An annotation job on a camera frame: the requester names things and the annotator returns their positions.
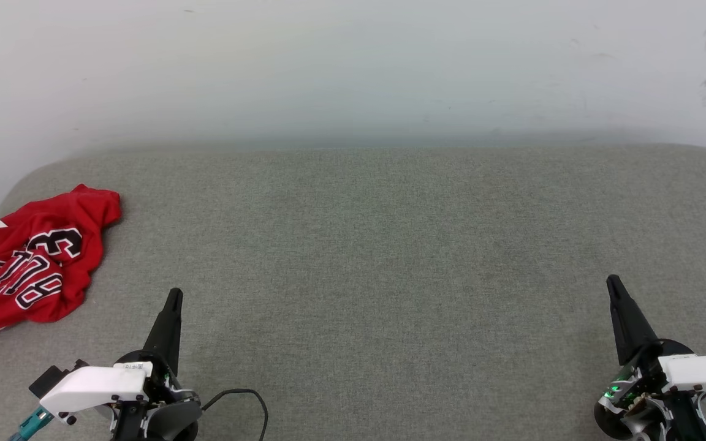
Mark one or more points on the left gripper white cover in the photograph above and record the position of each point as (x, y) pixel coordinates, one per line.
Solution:
(95, 386)

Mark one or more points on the red and white basketball jersey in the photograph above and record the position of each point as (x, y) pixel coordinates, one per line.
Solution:
(83, 208)

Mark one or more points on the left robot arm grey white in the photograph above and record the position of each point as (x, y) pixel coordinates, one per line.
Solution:
(172, 421)

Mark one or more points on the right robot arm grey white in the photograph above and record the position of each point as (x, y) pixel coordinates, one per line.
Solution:
(647, 427)

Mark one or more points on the grey fabric sofa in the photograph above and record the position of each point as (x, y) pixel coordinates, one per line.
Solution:
(359, 275)

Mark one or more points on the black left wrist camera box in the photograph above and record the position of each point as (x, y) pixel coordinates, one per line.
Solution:
(53, 378)

